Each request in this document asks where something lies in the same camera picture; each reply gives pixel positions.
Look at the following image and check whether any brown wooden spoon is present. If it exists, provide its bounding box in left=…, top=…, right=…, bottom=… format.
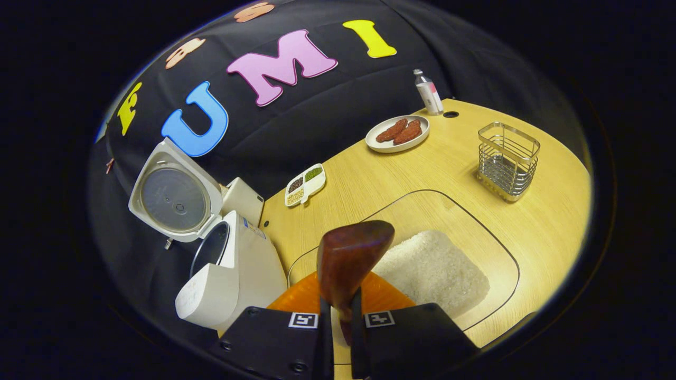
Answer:
left=317, top=220, right=396, bottom=346

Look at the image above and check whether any white toaster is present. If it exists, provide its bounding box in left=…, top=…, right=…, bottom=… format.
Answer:
left=221, top=177, right=265, bottom=227

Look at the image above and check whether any white rice cooker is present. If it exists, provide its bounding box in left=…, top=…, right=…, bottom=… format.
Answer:
left=128, top=137, right=288, bottom=333

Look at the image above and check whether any clear plastic rice container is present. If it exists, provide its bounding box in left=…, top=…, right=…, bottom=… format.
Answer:
left=287, top=189, right=521, bottom=333

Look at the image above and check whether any white divided grain dish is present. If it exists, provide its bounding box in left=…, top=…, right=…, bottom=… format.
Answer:
left=284, top=163, right=327, bottom=207

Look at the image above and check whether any metal wire chopstick holder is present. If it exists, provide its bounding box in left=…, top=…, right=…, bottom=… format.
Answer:
left=477, top=122, right=541, bottom=203

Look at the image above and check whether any red sausage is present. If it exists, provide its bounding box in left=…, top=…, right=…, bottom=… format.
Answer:
left=375, top=118, right=409, bottom=143
left=392, top=120, right=423, bottom=146

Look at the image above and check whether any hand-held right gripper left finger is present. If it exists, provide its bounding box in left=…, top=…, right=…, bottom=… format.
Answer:
left=211, top=272, right=334, bottom=380

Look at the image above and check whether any white round plate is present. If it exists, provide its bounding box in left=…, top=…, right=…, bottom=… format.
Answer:
left=365, top=115, right=430, bottom=154

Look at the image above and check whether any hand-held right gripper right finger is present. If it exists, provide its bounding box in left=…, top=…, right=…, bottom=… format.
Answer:
left=351, top=272, right=478, bottom=379

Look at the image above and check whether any clear bottle with pink label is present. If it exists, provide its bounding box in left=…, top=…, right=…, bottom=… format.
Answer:
left=413, top=69, right=444, bottom=116

